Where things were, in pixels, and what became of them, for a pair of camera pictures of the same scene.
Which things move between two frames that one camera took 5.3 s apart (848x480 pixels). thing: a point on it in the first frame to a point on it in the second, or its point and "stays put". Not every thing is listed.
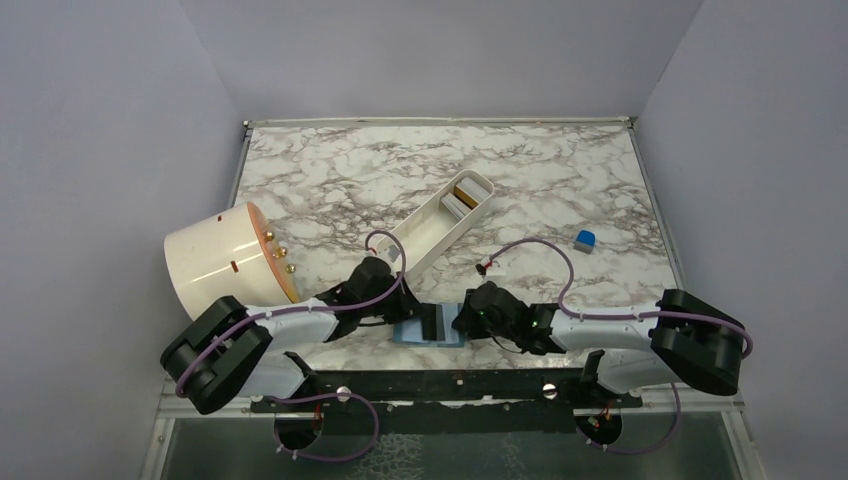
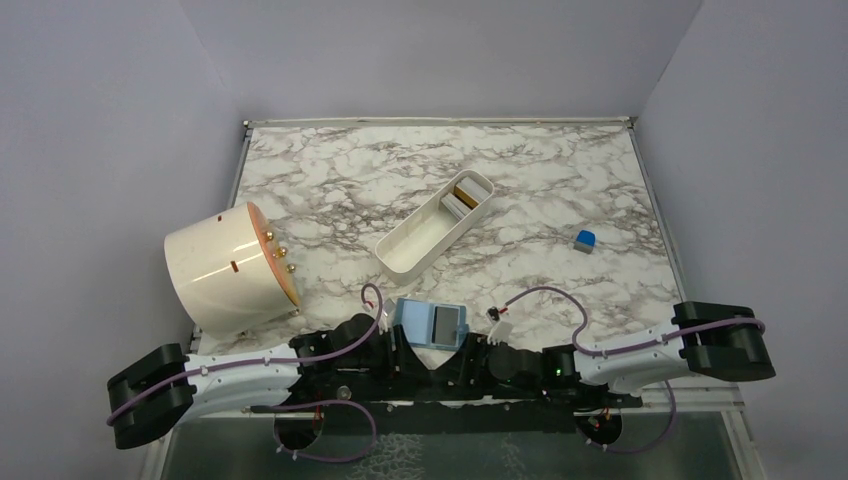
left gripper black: x=407 y=305 to x=400 y=365
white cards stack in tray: x=467 y=196 stays put
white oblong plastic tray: x=428 y=231 stays put
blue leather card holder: x=410 y=332 stays put
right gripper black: x=466 y=320 to x=461 y=366
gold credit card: x=466 y=196 stays put
